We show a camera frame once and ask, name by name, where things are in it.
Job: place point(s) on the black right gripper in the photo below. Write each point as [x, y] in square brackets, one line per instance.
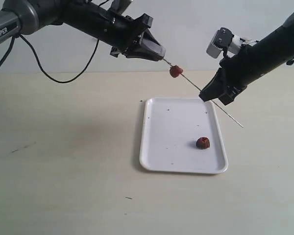
[251, 63]

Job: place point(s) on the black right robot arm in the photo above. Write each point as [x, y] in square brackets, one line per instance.
[245, 61]

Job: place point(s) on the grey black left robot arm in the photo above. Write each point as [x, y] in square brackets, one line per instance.
[28, 16]

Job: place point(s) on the red date fruit top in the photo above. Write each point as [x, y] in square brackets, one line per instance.
[175, 71]

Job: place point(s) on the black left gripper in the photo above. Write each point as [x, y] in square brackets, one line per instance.
[127, 36]

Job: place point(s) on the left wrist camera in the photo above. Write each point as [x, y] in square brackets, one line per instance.
[120, 6]

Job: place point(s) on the red date fruit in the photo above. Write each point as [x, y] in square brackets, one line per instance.
[175, 71]
[203, 143]

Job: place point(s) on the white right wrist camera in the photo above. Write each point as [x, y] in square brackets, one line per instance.
[225, 41]

